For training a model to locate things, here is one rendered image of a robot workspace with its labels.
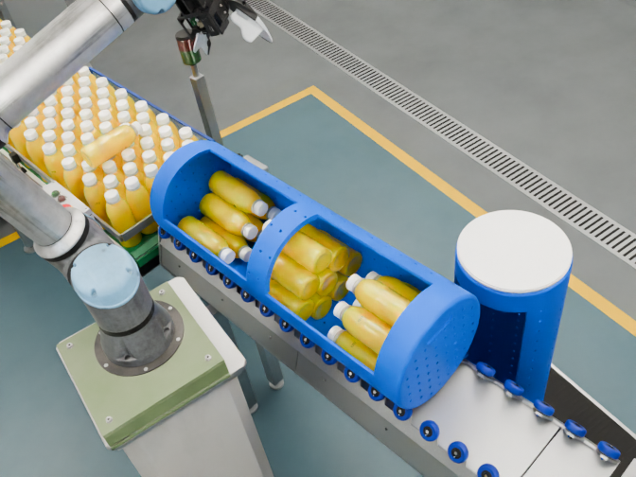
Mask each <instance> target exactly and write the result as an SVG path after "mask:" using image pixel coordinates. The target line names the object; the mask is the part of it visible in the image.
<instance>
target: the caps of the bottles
mask: <svg viewBox="0 0 636 477"><path fill-rule="evenodd" d="M0 25H1V27H2V28H3V29H1V30H0V34H1V36H2V37H1V38H0V64H2V63H3V62H4V61H5V60H7V59H8V56H7V54H5V53H7V52H9V48H8V46H7V44H8V43H9V37H7V36H9V35H10V31H9V27H11V22H10V20H6V21H3V22H1V24H0ZM14 33H15V35H16V37H17V38H15V39H14V40H13V41H14V43H15V44H16V45H17V46H15V47H13V52H14V53H15V52H16V51H17V50H18V49H19V48H21V47H22V44H24V43H25V39H24V38H23V36H25V35H26V33H25V30H24V29H23V28H19V29H16V30H15V31H14ZM89 73H90V71H89V68H88V67H87V66H83V67H82V68H81V69H80V71H79V75H80V76H81V78H79V80H78V82H79V85H80V86H85V87H81V88H80V89H79V94H80V96H81V97H83V98H82V99H81V100H80V101H79V105H80V107H81V108H88V107H90V106H91V105H92V101H91V99H90V98H88V96H90V95H91V90H90V88H89V87H87V85H89V84H90V80H89V78H88V77H84V76H87V75H88V74H89ZM96 84H97V87H103V88H99V89H98V90H97V95H98V97H100V98H102V99H100V100H99V101H98V102H97V105H98V107H99V109H107V108H108V107H109V106H110V102H109V99H107V98H104V97H107V96H108V95H109V91H108V89H107V88H105V87H104V86H106V85H107V84H108V81H107V79H106V78H104V77H102V78H98V79H97V80H96ZM61 92H62V94H63V95H64V96H65V97H64V98H62V100H61V103H62V106H63V107H69V106H71V105H73V104H74V100H73V98H71V97H68V96H70V95H72V94H73V89H72V87H71V86H64V87H63V88H62V89H61ZM115 96H116V98H118V99H121V100H119V101H118V102H117V103H116V104H115V105H116V108H117V109H118V110H119V111H122V112H120V113H118V114H117V118H118V120H119V121H120V122H126V121H128V120H129V119H130V114H129V112H127V111H123V110H126V109H127V108H128V107H129V104H128V101H127V100H126V99H122V98H125V97H126V96H127V92H126V90H125V89H123V88H121V89H118V90H116V91H115ZM55 103H56V99H55V98H54V96H50V97H49V98H47V99H46V100H45V101H44V104H45V105H46V106H49V107H46V108H44V109H43V113H44V115H45V116H46V117H51V116H53V115H55V114H56V111H55V108H54V107H52V106H51V105H53V104H55ZM134 106H135V109H136V110H137V111H138V112H143V111H145V110H147V108H148V105H147V102H146V101H145V100H140V101H137V102H136V103H135V104H134ZM37 113H38V109H37V108H36V109H35V110H34V111H33V112H31V113H30V114H29V115H28V116H30V117H28V118H27V119H26V120H25V124H26V126H27V127H28V128H32V127H35V126H36V125H37V124H38V122H37V119H36V117H34V116H33V115H36V114H37ZM61 114H62V116H63V118H70V117H72V116H73V115H74V111H73V109H72V108H64V109H63V110H62V111H61ZM79 115H80V117H81V118H82V119H89V118H91V117H92V112H91V110H90V109H83V110H81V111H80V112H79ZM98 117H99V119H100V120H101V121H106V120H108V119H110V118H111V113H110V111H109V110H103V111H100V112H99V113H98ZM136 118H137V121H138V122H139V123H146V122H148V121H149V120H150V117H149V114H148V113H146V112H143V113H140V114H138V115H137V116H136ZM43 125H44V127H45V128H46V129H52V128H54V127H55V126H56V122H55V120H54V118H47V119H45V120H44V121H43ZM74 126H75V125H74V122H73V120H72V119H65V120H64V121H63V122H62V128H63V129H64V130H65V131H69V130H71V129H73V128H74ZM80 128H81V129H82V131H83V132H87V133H84V134H83V135H82V136H81V137H80V140H81V142H82V143H83V144H90V143H92V142H93V141H94V137H93V135H92V134H91V133H90V132H89V131H91V130H92V129H93V123H92V121H90V120H85V121H83V122H81V123H80ZM99 129H100V130H101V132H102V133H108V132H109V131H110V130H112V129H113V127H112V124H111V123H110V122H108V121H106V122H103V123H101V124H100V125H99ZM24 136H25V138H26V139H27V140H31V139H34V138H35V137H37V133H36V131H35V130H34V129H28V130H26V131H25V132H24ZM43 138H44V140H45V141H52V140H54V139H55V138H56V134H55V133H54V131H52V130H48V131H45V132H44V133H43ZM74 139H75V135H74V134H73V133H72V132H64V133H63V134H62V141H63V142H64V143H69V142H72V141H73V140H74ZM42 150H43V151H44V153H45V154H50V153H53V152H54V151H55V150H56V147H55V145H54V144H53V143H51V142H49V143H46V144H44V145H43V146H42ZM74 152H75V148H74V146H73V145H72V144H66V145H64V146H63V147H62V153H63V154H64V155H65V156H68V155H72V154H73V153H74ZM75 165H76V162H75V160H74V158H72V157H67V158H64V159H63V160H62V166H63V167H64V168H65V169H70V168H73V167H74V166H75Z"/></svg>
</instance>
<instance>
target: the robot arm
mask: <svg viewBox="0 0 636 477"><path fill-rule="evenodd" d="M174 3H175V5H176V6H177V8H178V9H179V10H180V13H179V15H178V17H177V20H178V22H179V23H180V24H181V26H182V27H183V29H184V30H185V32H186V34H187V35H188V36H189V38H190V39H191V41H193V40H194V38H195V36H196V40H195V44H194V46H193V51H194V53H196V52H197V51H198V49H199V48H200V47H201V48H202V49H203V51H204V53H205V54H206V55H209V51H210V46H211V42H210V39H209V37H210V36H211V37H213V36H218V35H220V34H221V35H222V34H223V33H224V31H225V30H226V29H227V27H228V25H229V20H228V16H229V13H228V12H229V9H230V10H232V11H233V13H232V14H231V20H232V21H233V22H234V23H235V24H236V25H238V26H239V27H240V29H241V34H242V37H243V39H244V40H245V41H247V42H249V43H251V42H252V41H253V40H254V39H255V38H256V37H257V36H258V35H260V36H261V37H262V38H263V39H265V40H266V41H268V42H269V43H272V42H273V38H272V36H271V34H270V32H269V31H268V29H267V28H266V27H265V25H264V24H263V22H262V21H261V20H260V18H259V17H258V16H257V13H256V12H255V11H254V10H253V9H252V8H251V6H250V5H249V4H248V3H247V2H246V1H245V0H76V1H75V2H74V3H73V4H72V5H70V6H69V7H68V8H67V9H66V10H64V11H63V12H62V13H61V14H60V15H59V16H57V17H56V18H55V19H54V20H53V21H51V22H50V23H49V24H48V25H47V26H45V27H44V28H43V29H42V30H41V31H40V32H38V33H37V34H36V35H35V36H34V37H33V38H31V39H30V40H29V41H28V42H27V43H25V44H24V45H23V46H22V47H21V48H19V49H18V50H17V51H16V52H15V53H14V54H12V55H11V56H10V57H9V58H8V59H7V60H5V61H4V62H3V63H2V64H0V150H1V149H2V148H3V147H4V146H5V145H7V143H8V142H9V132H10V131H11V130H12V129H13V128H14V127H15V126H16V125H17V124H19V123H20V122H21V121H22V120H23V119H24V118H26V117H27V116H28V115H29V114H30V113H31V112H33V111H34V110H35V109H36V108H37V107H38V106H39V105H41V104H42V103H43V102H44V101H45V100H46V99H47V98H49V97H50V96H51V95H52V94H53V93H54V92H56V91H57V90H58V89H59V88H60V87H61V86H62V85H64V84H65V83H66V82H67V81H68V80H69V79H71V78H72V77H73V76H74V75H75V74H76V73H77V72H79V71H80V69H81V68H82V67H83V66H84V65H86V64H87V63H88V62H89V61H90V60H92V59H93V58H94V57H95V56H96V55H97V54H98V53H99V52H101V51H102V50H103V49H104V48H105V47H106V46H107V45H109V44H110V43H111V42H112V41H113V40H114V39H116V38H117V37H118V36H119V35H120V34H121V33H122V32H124V31H125V30H126V29H127V28H128V27H129V26H131V25H132V24H133V23H134V22H135V21H136V20H137V19H138V18H140V17H141V16H142V15H143V14H144V13H149V14H160V13H164V12H166V11H168V10H169V9H170V8H171V7H172V6H173V5H174ZM185 19H186V21H187V22H188V24H189V25H190V27H191V28H192V30H191V32H190V33H189V32H188V30H187V29H186V27H185V26H184V24H183V22H184V20H185ZM188 19H189V20H190V22H189V20H188ZM0 217H1V218H3V219H4V220H5V221H7V222H8V223H10V224H11V225H12V226H14V227H15V228H17V229H18V230H19V231H21V232H22V233H23V234H25V235H26V236H27V237H29V238H30V239H32V240H33V245H34V249H35V252H36V253H37V254H38V255H39V256H40V257H42V258H43V259H44V260H46V261H47V262H49V263H50V264H51V265H53V266H54V267H55V268H57V269H58V270H59V271H60V272H61V273H62V274H63V275H64V277H65V278H66V280H67V281H68V282H69V284H70V285H71V286H72V288H73V289H74V290H75V292H76V293H77V295H78V296H79V298H80V299H81V300H82V302H83V303H84V305H85V306H86V308H88V310H89V311H90V313H91V314H92V316H93V318H94V319H95V321H96V322H97V325H98V326H99V331H100V343H101V347H102V350H103V352H104V353H105V355H106V356H107V358H108V359H109V361H111V362H112V363H114V364H116V365H118V366H122V367H137V366H141V365H144V364H147V363H149V362H152V361H154V360H155V359H157V358H158V357H160V356H161V355H162V354H163V353H164V352H165V351H166V350H167V349H168V347H169V345H170V344H171V342H172V340H173V337H174V332H175V326H174V323H173V320H172V318H171V316H170V314H169V313H168V311H167V310H166V309H165V308H164V307H162V306H161V305H160V304H158V303H157V302H155V301H154V300H153V299H152V297H151V295H150V292H149V290H148V288H147V286H146V284H145V282H144V280H143V278H142V276H141V274H140V272H139V270H138V267H137V264H136V262H135V261H134V259H133V258H132V256H131V255H130V254H129V253H128V252H127V251H126V250H125V249H123V248H122V247H120V246H117V245H115V243H114V242H113V241H112V240H111V239H110V238H109V237H108V235H107V234H106V233H105V232H104V230H103V229H102V227H101V226H100V224H99V223H98V222H97V221H96V220H94V219H93V218H92V217H90V216H88V215H87V214H84V213H82V212H81V211H80V210H78V209H77V208H75V207H63V206H62V205H61V204H60V203H58V202H57V201H56V200H55V199H54V198H53V197H51V196H50V195H49V194H48V193H47V192H46V191H44V190H43V189H42V188H41V187H40V186H38V185H37V184H36V183H35V182H34V181H32V180H31V179H30V178H29V177H28V176H26V175H25V174H24V173H23V172H22V171H21V170H20V169H18V168H17V167H16V166H15V165H13V164H12V163H11V161H10V160H8V159H7V158H6V157H5V156H4V155H3V154H1V153H0Z"/></svg>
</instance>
